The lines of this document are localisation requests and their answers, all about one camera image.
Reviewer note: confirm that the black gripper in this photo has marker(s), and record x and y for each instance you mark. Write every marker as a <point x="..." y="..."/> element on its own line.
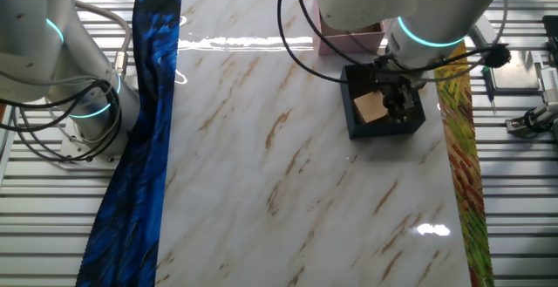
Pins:
<point x="394" y="82"/>

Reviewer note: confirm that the large wooden cube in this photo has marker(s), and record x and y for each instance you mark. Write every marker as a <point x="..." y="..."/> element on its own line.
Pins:
<point x="370" y="107"/>

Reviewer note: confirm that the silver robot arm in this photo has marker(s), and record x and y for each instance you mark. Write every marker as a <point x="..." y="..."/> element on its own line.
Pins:
<point x="414" y="8"/>

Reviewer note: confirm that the dark blue cardboard box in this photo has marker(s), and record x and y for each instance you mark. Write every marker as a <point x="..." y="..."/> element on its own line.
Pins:
<point x="383" y="131"/>

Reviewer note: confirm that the pink cardboard box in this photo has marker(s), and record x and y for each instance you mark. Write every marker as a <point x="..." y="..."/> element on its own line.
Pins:
<point x="349" y="45"/>

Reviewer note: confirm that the yellow green painted cloth strip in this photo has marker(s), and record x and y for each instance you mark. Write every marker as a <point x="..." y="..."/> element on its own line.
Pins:
<point x="466" y="169"/>

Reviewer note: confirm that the square silver metal plate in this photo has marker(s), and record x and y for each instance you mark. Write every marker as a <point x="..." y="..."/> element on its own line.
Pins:
<point x="519" y="77"/>

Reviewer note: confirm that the white marble pattern mat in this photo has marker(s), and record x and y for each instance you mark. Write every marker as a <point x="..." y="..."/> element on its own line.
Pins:
<point x="305" y="191"/>

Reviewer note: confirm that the black device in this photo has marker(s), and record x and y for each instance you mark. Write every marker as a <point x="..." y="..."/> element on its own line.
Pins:
<point x="551" y="34"/>

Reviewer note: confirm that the blue painted cloth strip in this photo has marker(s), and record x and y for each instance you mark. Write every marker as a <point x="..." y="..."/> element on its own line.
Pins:
<point x="131" y="191"/>

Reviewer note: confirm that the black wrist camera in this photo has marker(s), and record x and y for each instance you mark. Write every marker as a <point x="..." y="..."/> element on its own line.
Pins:
<point x="497" y="56"/>

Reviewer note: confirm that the silver ribbed camera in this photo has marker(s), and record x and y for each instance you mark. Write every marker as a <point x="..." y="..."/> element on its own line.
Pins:
<point x="550" y="82"/>

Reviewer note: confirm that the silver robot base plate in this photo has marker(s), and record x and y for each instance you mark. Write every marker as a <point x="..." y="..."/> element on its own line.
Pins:
<point x="74" y="147"/>

